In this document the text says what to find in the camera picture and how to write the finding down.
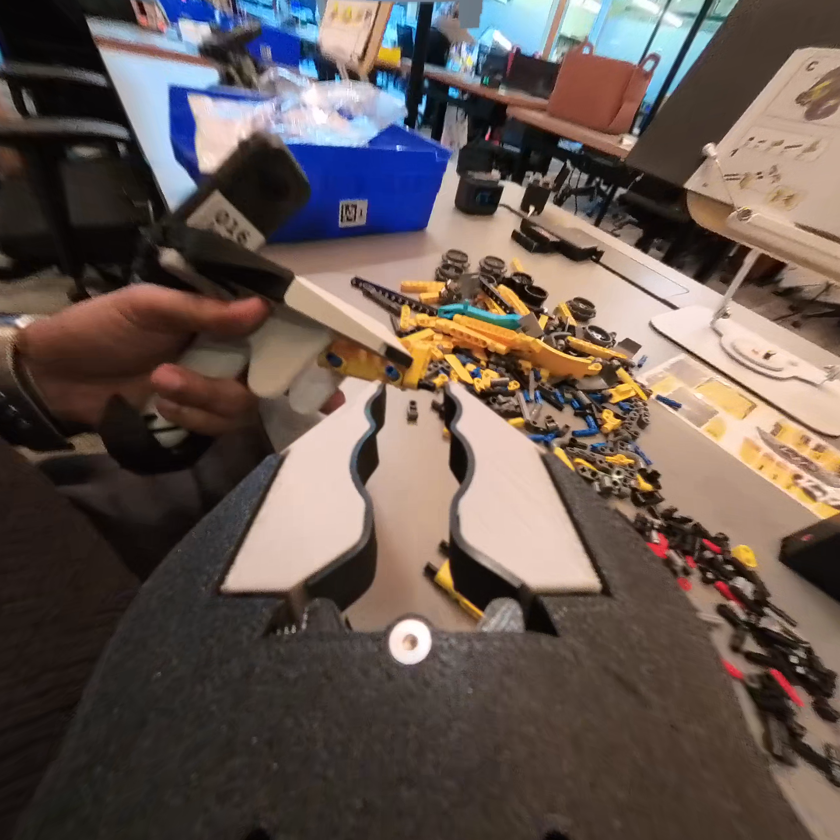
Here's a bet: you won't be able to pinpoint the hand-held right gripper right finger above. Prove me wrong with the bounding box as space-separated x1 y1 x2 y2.
445 382 603 598

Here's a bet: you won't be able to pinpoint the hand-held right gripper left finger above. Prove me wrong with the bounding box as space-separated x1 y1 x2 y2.
220 384 387 609

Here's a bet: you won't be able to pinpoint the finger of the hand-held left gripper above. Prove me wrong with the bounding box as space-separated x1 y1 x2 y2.
284 276 416 370

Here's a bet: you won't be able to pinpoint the yellow brick assembly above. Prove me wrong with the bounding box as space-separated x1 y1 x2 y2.
317 335 434 391

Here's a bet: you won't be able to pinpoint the person's left hand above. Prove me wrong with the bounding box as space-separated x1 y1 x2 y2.
13 283 347 437

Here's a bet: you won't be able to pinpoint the clear plastic bag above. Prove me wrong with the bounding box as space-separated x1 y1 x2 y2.
187 69 408 175

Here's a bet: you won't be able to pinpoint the blue storage bin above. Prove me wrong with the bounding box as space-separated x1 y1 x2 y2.
169 85 454 244
249 23 304 70

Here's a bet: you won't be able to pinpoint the person's dark trousers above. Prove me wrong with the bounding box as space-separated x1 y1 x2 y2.
59 420 277 581

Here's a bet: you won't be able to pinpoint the pile of mixed toy bricks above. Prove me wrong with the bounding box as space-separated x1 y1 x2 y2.
351 249 664 506

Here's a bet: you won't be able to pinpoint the black office chair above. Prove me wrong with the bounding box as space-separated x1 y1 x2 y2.
0 62 165 303

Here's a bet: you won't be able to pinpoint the white sign board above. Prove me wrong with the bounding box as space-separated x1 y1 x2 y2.
318 0 395 74

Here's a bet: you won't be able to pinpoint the black pole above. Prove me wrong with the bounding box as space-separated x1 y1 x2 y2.
406 0 435 129

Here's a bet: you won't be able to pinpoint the black flat charger box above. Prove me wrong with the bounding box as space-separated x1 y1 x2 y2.
512 220 605 263

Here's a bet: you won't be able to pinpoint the yellow black sticker sheet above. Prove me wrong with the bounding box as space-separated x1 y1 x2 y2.
640 354 840 519

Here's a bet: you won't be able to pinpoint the pile of black red pins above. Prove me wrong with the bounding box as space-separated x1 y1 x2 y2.
633 505 840 788

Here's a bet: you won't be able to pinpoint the black brick tower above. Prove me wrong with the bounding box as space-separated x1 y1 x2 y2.
780 515 840 601

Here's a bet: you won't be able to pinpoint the background wooden desk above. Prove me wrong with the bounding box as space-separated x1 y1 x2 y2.
377 62 637 160

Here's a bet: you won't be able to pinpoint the dark grey desk divider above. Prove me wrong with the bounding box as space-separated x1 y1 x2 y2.
623 0 840 191

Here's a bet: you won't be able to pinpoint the silver bracelet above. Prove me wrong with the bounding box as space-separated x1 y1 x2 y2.
0 314 40 421

